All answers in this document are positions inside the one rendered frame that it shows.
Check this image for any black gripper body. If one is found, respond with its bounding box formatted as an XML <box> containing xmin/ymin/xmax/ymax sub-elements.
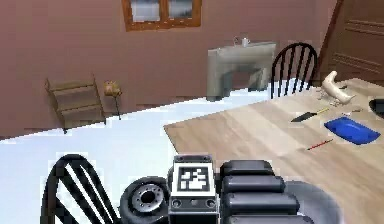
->
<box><xmin>119</xmin><ymin>176</ymin><xmax>170</xmax><ymax>224</ymax></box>

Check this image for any black bowl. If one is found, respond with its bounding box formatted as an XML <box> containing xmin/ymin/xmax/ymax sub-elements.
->
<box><xmin>368</xmin><ymin>97</ymin><xmax>384</xmax><ymax>119</ymax></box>

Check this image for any black spindle-back chair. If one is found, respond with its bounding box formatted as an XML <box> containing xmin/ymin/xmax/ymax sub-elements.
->
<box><xmin>40</xmin><ymin>153</ymin><xmax>122</xmax><ymax>224</ymax></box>
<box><xmin>270</xmin><ymin>42</ymin><xmax>319</xmax><ymax>100</ymax></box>

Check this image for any brown wooden shelf unit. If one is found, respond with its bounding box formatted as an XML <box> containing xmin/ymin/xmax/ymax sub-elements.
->
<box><xmin>44</xmin><ymin>75</ymin><xmax>107</xmax><ymax>134</ymax></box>

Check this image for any light wooden dining table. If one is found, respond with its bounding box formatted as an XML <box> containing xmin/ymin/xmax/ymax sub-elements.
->
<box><xmin>163</xmin><ymin>77</ymin><xmax>384</xmax><ymax>224</ymax></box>

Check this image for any grey stone side table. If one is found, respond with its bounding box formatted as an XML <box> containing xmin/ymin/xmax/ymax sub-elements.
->
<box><xmin>206</xmin><ymin>41</ymin><xmax>277</xmax><ymax>102</ymax></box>

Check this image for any red pencil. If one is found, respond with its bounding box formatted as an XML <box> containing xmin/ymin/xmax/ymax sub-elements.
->
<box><xmin>306</xmin><ymin>138</ymin><xmax>334</xmax><ymax>151</ymax></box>

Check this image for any brown framed window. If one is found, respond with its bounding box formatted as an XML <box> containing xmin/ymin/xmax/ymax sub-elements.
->
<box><xmin>121</xmin><ymin>0</ymin><xmax>203</xmax><ymax>32</ymax></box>

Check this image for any blue rectangular plate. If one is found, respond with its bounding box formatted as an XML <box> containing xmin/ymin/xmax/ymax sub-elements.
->
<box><xmin>323</xmin><ymin>116</ymin><xmax>381</xmax><ymax>146</ymax></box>

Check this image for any cream curved statue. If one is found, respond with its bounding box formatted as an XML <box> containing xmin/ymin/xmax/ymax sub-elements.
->
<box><xmin>321</xmin><ymin>70</ymin><xmax>356</xmax><ymax>105</ymax></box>

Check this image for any brown panelled room door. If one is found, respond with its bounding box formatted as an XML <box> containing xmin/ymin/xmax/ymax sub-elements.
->
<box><xmin>316</xmin><ymin>0</ymin><xmax>384</xmax><ymax>86</ymax></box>

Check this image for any black knife yellow handle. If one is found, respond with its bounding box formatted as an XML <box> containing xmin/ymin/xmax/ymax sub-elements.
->
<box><xmin>290</xmin><ymin>107</ymin><xmax>330</xmax><ymax>123</ymax></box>

